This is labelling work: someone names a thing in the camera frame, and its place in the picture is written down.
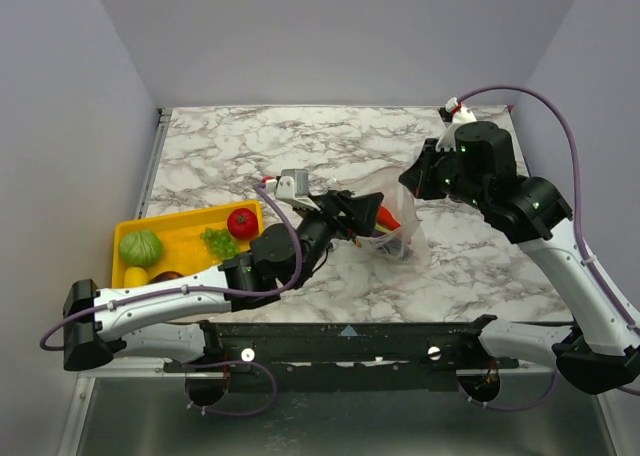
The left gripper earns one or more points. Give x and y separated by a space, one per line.
365 209

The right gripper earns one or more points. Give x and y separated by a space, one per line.
422 174

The red toy chili pepper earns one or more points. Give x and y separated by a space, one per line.
386 219

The clear zip top bag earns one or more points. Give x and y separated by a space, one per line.
399 201

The green toy grapes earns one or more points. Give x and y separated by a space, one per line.
219 243

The dark toy onion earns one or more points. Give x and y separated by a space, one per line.
165 276

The green toy cabbage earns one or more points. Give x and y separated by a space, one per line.
141 248

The green toy celery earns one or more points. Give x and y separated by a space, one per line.
382 229

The toy fish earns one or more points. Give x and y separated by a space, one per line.
394 249

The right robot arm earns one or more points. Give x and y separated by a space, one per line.
599 351

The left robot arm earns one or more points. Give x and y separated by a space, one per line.
102 323

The red toy tomato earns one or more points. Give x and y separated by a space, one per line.
243 224

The yellow plastic tray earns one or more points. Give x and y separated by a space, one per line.
184 250

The yellow toy lemon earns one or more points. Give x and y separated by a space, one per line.
135 277

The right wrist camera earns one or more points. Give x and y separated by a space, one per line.
454 114

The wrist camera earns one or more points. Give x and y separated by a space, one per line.
291 187
454 114

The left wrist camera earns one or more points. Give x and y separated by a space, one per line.
291 187

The black base frame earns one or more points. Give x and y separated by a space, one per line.
336 357

